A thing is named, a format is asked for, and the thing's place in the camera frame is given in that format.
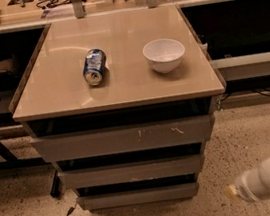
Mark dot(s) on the grey drawer cabinet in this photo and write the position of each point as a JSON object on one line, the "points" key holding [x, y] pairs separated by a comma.
{"points": [[54, 98]]}

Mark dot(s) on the yellow foam padded gripper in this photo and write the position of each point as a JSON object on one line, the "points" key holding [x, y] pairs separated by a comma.
{"points": [[247, 186]]}

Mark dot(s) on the grey bottom drawer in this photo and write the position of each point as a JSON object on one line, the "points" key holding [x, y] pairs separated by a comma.
{"points": [[186, 190]]}

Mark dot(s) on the black table leg frame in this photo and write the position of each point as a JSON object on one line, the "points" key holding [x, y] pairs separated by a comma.
{"points": [[10, 129]]}

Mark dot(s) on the white ceramic bowl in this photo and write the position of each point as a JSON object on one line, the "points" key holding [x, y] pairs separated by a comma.
{"points": [[163, 55]]}

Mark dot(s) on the blue soda can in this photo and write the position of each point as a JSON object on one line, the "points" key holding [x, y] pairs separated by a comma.
{"points": [[94, 66]]}

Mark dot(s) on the grey top drawer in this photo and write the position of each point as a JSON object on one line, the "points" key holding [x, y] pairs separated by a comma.
{"points": [[129, 139]]}

